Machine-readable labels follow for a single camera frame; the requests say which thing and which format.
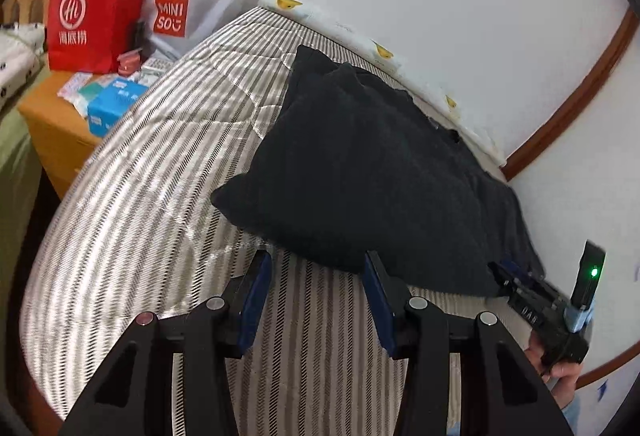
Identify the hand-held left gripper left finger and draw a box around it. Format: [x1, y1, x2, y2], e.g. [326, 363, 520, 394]
[57, 248, 273, 436]

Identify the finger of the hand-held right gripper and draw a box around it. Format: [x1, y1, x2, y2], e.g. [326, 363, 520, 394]
[486, 262, 517, 301]
[499, 258, 535, 284]

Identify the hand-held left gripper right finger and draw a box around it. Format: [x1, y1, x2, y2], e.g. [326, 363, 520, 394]
[364, 250, 576, 436]

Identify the black t-shirt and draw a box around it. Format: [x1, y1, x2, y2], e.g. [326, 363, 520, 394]
[210, 44, 546, 297]

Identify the person's right forearm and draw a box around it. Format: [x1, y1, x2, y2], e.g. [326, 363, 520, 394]
[550, 388, 585, 436]

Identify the person's right hand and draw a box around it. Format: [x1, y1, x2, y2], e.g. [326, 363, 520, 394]
[526, 333, 583, 409]

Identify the brown wooden trim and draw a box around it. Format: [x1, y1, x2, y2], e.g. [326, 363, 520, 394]
[500, 8, 640, 183]
[575, 336, 640, 388]

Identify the striped bed mattress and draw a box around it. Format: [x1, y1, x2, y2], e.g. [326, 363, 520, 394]
[20, 6, 506, 436]

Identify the blue cardboard box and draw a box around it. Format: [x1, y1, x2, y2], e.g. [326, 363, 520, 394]
[86, 76, 148, 139]

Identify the silver blister pack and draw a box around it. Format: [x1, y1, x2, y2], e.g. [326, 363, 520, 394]
[140, 58, 173, 81]

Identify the wooden nightstand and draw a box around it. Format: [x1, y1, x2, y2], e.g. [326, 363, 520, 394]
[17, 66, 126, 201]

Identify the green bed sheet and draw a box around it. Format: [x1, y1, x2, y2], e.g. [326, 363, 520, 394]
[0, 66, 45, 291]

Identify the small pink container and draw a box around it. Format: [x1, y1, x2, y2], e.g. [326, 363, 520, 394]
[116, 48, 146, 74]

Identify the white flat packet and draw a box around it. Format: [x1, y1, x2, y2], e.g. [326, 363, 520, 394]
[56, 72, 97, 105]

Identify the red paper shopping bag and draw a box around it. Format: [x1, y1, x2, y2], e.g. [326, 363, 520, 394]
[46, 0, 160, 74]

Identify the white printed quilt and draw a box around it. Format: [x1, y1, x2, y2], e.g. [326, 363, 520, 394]
[0, 22, 48, 109]

